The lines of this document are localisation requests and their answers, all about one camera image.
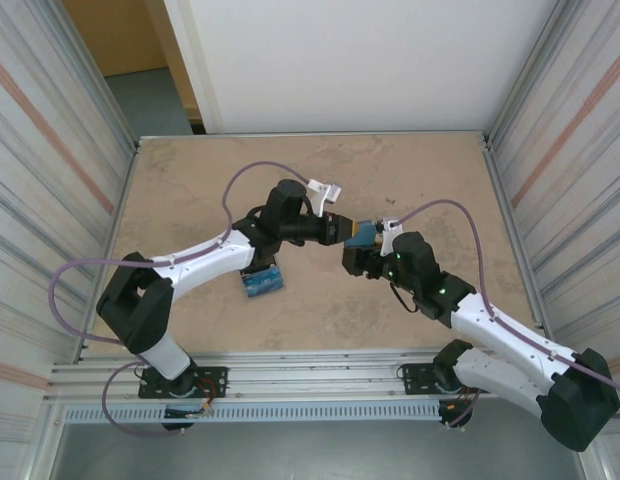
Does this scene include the teal card holder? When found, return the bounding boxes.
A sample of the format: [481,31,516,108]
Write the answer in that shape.
[343,219,384,252]

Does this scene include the clear plastic card box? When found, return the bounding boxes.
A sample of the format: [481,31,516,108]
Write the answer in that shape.
[238,263,287,301]

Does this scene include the blue card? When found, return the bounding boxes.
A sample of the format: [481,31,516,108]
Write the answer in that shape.
[242,267,286,300]

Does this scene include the translucent striped side panel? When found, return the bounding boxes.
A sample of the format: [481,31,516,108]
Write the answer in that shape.
[0,0,136,441]
[489,0,620,421]

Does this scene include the brown wooden door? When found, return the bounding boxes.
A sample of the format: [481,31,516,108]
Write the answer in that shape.
[62,0,204,136]

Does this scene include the aluminium table edge rail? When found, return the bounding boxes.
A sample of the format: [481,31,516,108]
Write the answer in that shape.
[72,137,144,364]
[482,132,559,356]
[138,130,486,141]

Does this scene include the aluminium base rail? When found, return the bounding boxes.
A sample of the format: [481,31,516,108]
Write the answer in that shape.
[48,349,586,404]

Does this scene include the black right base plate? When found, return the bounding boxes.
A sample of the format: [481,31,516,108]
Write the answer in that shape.
[397,362,459,397]

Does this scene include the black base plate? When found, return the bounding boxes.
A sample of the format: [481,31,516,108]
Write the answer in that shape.
[397,362,459,397]
[138,366,229,400]

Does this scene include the grey slotted cable duct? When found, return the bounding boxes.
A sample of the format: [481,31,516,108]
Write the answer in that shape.
[63,402,441,425]

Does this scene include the white door frame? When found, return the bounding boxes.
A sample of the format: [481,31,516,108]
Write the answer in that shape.
[162,0,225,135]

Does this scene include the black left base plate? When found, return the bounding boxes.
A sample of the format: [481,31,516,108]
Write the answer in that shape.
[138,366,229,400]

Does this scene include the aluminium frame post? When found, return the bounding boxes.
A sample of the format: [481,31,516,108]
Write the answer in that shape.
[482,0,586,151]

